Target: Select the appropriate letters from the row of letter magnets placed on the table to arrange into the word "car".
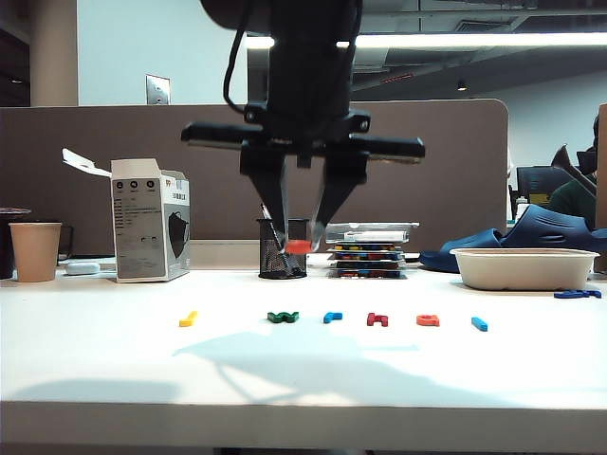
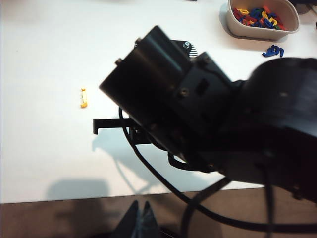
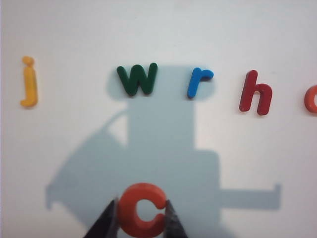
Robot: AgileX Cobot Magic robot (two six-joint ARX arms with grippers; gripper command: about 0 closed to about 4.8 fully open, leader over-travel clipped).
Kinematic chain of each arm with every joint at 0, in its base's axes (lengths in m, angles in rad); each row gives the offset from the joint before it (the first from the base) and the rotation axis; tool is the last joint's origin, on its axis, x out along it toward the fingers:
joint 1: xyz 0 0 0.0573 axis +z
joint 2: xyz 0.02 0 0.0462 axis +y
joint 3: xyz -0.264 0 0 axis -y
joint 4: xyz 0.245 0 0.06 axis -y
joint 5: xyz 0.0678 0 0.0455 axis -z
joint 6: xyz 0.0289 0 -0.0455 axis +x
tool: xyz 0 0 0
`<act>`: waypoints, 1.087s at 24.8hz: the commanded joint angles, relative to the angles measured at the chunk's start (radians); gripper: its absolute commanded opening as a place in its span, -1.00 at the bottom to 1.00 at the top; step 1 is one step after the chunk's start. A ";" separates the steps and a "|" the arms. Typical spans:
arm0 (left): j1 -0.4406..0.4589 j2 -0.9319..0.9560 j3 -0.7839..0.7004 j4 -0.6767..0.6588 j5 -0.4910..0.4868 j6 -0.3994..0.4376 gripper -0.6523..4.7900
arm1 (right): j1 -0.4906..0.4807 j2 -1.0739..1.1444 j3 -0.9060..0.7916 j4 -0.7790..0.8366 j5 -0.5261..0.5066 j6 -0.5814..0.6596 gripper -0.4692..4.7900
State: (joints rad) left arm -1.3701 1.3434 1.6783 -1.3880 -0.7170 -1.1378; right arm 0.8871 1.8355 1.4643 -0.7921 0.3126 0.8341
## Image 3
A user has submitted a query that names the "blue letter r magnet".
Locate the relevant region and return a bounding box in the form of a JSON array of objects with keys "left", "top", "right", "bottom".
[{"left": 186, "top": 67, "right": 214, "bottom": 99}]

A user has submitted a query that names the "orange letter a magnet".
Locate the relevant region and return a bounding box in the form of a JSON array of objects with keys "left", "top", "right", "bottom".
[{"left": 304, "top": 84, "right": 317, "bottom": 114}]

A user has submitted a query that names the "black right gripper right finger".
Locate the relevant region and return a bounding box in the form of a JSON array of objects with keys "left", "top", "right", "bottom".
[{"left": 163, "top": 199, "right": 190, "bottom": 238}]

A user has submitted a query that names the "orange letter c magnet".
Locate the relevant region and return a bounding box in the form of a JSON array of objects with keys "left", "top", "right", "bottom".
[{"left": 118, "top": 182, "right": 167, "bottom": 238}]

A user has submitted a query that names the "red letter h magnet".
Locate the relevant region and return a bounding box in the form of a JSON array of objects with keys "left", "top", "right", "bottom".
[{"left": 238, "top": 70, "right": 273, "bottom": 116}]

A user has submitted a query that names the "green letter w magnet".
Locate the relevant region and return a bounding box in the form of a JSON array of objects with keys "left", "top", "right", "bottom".
[{"left": 116, "top": 62, "right": 159, "bottom": 97}]

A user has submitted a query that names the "yellow letter j magnet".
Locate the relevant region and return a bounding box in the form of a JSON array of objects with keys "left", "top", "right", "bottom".
[{"left": 19, "top": 56, "right": 38, "bottom": 109}]

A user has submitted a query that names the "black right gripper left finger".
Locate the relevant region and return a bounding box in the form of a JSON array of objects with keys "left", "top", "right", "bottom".
[{"left": 83, "top": 197, "right": 118, "bottom": 238}]

